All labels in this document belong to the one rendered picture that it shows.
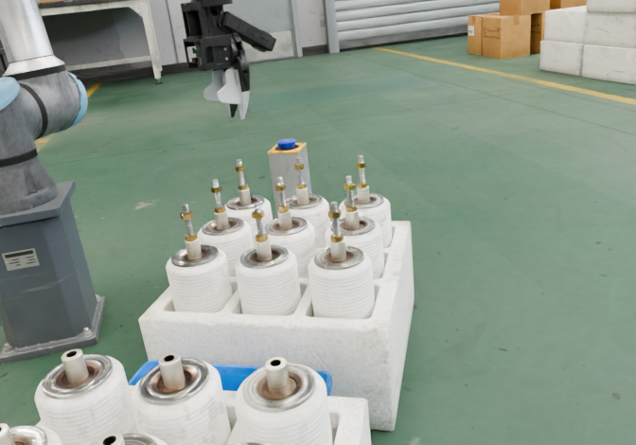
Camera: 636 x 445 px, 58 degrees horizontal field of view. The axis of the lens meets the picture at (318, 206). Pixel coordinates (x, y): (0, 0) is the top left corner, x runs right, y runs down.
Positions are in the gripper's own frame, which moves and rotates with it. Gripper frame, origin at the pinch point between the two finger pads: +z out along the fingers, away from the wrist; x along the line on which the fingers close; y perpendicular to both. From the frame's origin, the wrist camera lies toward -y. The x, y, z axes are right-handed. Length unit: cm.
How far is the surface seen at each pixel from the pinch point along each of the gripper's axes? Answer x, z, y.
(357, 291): 37.3, 21.8, 4.9
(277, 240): 18.8, 18.7, 6.4
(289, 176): -5.6, 17.5, -12.2
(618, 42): -65, 23, -261
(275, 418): 55, 19, 30
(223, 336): 24.6, 27.8, 21.2
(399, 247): 25.8, 25.5, -14.4
